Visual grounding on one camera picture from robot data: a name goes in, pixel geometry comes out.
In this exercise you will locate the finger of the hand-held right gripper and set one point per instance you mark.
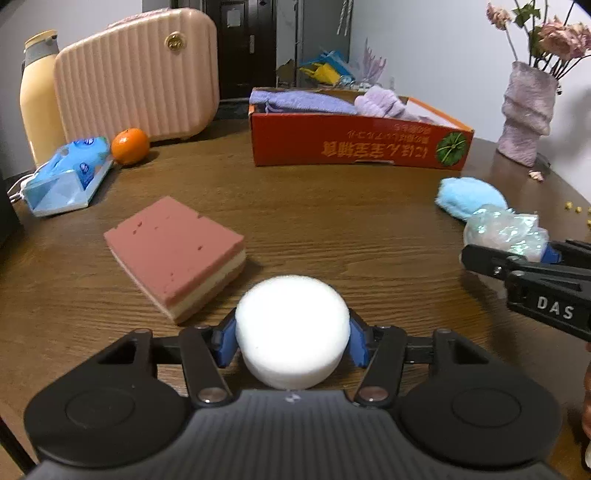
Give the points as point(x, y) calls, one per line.
point(489, 261)
point(572, 251)

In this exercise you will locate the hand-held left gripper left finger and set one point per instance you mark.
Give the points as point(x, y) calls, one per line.
point(226, 339)

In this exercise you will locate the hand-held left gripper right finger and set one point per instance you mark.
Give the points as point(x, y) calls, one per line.
point(358, 341)

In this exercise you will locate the clear plastic shower cap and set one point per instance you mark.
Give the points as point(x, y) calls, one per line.
point(498, 230)

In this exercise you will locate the white round foam sponge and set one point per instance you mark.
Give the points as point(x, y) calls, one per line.
point(291, 323)

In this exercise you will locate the pink cleaning sponge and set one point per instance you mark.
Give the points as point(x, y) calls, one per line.
point(171, 244)

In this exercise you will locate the orange cardboard box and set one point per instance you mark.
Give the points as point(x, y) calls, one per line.
point(346, 143)

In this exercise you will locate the purple towel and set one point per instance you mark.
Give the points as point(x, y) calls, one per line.
point(383, 104)

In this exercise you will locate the purple knitted pouch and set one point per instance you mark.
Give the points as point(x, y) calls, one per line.
point(304, 101)

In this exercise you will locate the blue plush toy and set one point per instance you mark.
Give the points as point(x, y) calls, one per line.
point(466, 196)

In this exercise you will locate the fallen pink petal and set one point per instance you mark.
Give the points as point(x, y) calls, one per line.
point(536, 175)

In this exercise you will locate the purple textured vase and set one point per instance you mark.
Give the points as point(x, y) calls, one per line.
point(526, 115)

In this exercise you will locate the dried pink roses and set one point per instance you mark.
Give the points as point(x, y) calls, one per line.
point(558, 39)

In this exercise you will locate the orange fruit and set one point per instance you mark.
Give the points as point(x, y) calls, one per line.
point(130, 146)

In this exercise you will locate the blue tissue pack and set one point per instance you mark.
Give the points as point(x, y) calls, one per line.
point(64, 180)

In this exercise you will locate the purple feather decoration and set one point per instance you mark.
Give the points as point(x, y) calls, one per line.
point(371, 64)

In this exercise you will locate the blue and yellow floor clutter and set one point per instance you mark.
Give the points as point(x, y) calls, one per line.
point(325, 71)

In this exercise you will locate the brown cardboard carton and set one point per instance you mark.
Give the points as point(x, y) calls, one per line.
point(287, 74)

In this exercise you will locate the pink ribbed suitcase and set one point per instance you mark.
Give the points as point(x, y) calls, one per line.
point(134, 78)

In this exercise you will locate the dark wooden door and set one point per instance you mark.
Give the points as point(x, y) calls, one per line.
point(240, 60)

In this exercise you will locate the clear hanging umbrella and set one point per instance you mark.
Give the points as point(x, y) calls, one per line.
point(345, 16)

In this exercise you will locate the grey refrigerator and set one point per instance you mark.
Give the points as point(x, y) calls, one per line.
point(318, 32)

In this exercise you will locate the cream thermos bottle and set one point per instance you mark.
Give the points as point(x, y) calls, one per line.
point(39, 110)

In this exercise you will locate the white paper notice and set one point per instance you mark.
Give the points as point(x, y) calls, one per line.
point(234, 17)

